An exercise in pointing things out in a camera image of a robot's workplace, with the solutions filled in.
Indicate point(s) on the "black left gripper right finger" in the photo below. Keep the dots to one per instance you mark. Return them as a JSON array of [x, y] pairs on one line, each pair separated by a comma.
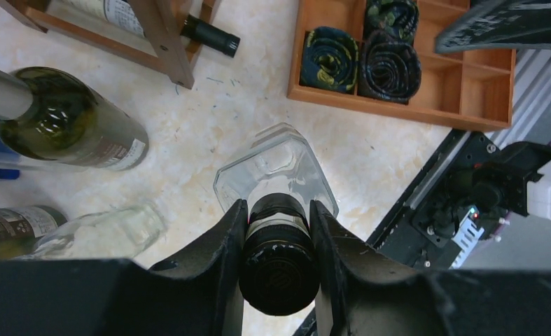
[[365, 293]]

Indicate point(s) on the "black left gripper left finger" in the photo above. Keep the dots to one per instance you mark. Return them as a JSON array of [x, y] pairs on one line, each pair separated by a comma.
[[193, 292]]

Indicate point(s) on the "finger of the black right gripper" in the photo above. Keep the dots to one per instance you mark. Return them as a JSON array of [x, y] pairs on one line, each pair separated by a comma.
[[498, 24]]

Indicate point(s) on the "clear whisky bottle black label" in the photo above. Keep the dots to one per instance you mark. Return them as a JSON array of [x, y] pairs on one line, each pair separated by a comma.
[[278, 175]]

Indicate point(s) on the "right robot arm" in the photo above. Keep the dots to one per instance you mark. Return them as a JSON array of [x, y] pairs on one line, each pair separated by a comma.
[[518, 179]]

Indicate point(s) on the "clear empty glass bottle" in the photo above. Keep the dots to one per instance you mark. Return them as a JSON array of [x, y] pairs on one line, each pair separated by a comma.
[[118, 233]]

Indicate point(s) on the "green wine bottle dark label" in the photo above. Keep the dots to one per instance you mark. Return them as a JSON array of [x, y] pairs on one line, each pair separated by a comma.
[[22, 227]]

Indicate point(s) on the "green wine bottle grey capsule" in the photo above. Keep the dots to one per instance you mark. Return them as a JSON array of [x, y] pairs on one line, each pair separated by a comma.
[[50, 116]]

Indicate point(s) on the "wooden wine rack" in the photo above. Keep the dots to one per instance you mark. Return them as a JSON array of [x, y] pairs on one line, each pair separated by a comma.
[[162, 51]]

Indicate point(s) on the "wooden compartment tray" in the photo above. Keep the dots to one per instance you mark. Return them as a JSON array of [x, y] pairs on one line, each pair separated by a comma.
[[469, 90]]

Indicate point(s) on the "rolled green patterned tie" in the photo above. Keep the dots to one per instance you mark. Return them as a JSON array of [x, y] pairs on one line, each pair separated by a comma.
[[398, 18]]

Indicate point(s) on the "rolled dark striped tie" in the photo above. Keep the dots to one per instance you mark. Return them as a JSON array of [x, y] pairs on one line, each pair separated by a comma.
[[389, 69]]

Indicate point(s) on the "rolled dark patterned tie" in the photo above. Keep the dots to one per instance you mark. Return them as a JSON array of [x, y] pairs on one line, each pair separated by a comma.
[[329, 60]]

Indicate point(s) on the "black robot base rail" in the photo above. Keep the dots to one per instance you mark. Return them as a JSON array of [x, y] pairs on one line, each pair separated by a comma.
[[439, 219]]

